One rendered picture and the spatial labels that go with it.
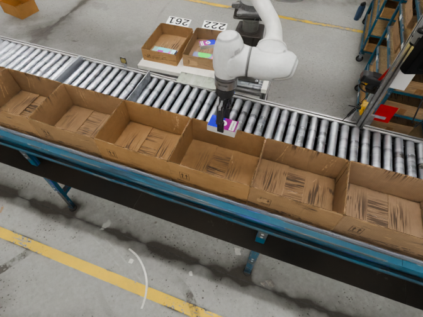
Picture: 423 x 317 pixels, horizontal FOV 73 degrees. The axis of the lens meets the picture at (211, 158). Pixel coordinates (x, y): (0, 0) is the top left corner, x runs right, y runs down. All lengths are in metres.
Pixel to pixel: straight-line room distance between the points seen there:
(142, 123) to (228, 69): 0.80
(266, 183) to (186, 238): 1.00
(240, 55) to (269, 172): 0.68
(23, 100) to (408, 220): 2.19
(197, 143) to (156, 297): 1.12
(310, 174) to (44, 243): 1.96
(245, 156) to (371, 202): 0.64
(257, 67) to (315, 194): 0.73
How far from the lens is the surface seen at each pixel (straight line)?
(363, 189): 1.59
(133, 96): 2.06
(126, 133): 1.68
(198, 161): 1.49
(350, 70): 3.89
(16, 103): 2.13
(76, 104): 1.94
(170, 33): 2.65
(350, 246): 1.40
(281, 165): 1.53
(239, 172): 1.46
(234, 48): 1.01
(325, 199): 1.48
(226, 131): 1.27
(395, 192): 1.63
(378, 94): 1.91
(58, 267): 2.43
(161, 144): 1.58
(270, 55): 1.02
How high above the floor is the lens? 2.11
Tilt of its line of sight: 54 degrees down
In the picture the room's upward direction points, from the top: 1 degrees clockwise
